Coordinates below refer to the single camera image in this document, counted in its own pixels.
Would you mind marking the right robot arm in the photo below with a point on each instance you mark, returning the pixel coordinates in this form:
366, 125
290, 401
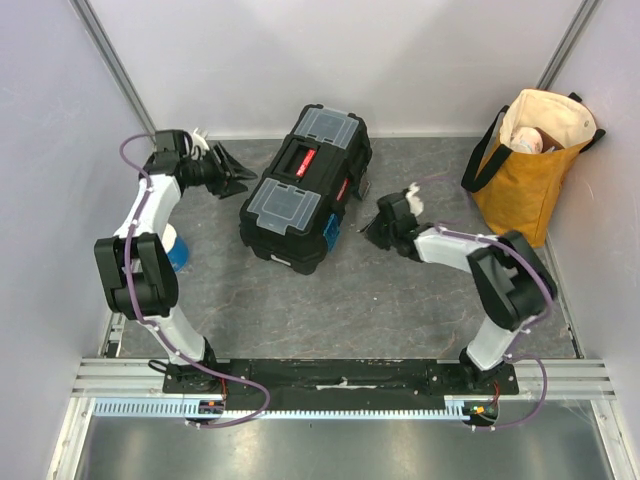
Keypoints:
515, 289

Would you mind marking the yellow canvas tote bag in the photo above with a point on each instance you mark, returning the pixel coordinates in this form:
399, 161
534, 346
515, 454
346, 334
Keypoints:
516, 171

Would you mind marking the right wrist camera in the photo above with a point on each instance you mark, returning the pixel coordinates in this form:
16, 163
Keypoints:
416, 204

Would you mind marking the blue cable duct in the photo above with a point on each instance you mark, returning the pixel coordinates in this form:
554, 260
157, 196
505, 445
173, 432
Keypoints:
206, 409

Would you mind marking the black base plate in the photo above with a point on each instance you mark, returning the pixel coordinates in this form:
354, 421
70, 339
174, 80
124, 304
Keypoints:
307, 378

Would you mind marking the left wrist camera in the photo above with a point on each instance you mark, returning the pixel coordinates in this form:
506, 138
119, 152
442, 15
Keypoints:
200, 145

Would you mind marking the aluminium frame rail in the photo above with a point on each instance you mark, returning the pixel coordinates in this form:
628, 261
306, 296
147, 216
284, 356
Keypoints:
578, 379

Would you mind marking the black plastic toolbox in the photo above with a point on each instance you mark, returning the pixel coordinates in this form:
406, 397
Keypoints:
293, 216

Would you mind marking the blue tape roll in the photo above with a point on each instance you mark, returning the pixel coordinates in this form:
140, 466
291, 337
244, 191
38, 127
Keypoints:
175, 248

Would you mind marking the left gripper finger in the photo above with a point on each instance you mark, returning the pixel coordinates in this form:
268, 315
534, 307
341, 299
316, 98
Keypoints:
232, 166
230, 187

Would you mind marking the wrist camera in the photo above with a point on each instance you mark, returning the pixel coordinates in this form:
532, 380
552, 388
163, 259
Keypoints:
416, 204
200, 145

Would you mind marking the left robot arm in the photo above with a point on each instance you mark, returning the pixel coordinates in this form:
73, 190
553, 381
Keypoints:
138, 279

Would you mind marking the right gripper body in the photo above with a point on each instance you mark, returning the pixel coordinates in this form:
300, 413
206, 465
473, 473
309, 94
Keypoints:
385, 226

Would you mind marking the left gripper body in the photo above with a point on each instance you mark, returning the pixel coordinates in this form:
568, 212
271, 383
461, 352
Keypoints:
213, 173

